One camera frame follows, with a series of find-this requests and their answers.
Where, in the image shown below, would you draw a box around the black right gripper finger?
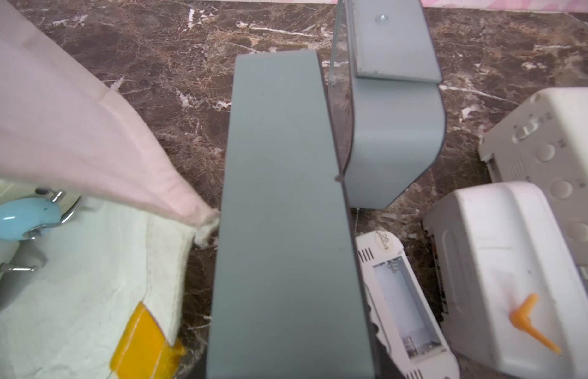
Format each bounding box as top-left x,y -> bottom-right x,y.
375,340 -> 403,379

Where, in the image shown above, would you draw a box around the small white digital clock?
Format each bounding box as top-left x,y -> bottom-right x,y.
356,231 -> 460,379

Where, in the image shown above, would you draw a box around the green grey curved clock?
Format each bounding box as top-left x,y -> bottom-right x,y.
207,50 -> 376,378

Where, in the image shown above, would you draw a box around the grey blue square clock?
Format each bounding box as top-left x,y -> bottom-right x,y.
327,1 -> 447,209

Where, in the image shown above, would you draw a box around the white rectangular digital clock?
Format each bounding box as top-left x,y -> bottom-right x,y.
478,87 -> 588,294

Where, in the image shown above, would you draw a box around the white canvas bag yellow handles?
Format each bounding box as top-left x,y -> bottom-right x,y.
0,1 -> 219,378

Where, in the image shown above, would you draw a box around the white clock orange key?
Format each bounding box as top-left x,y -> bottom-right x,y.
423,182 -> 588,378

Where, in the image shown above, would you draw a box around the blue round twin-bell clock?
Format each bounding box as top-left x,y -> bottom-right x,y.
0,178 -> 85,281

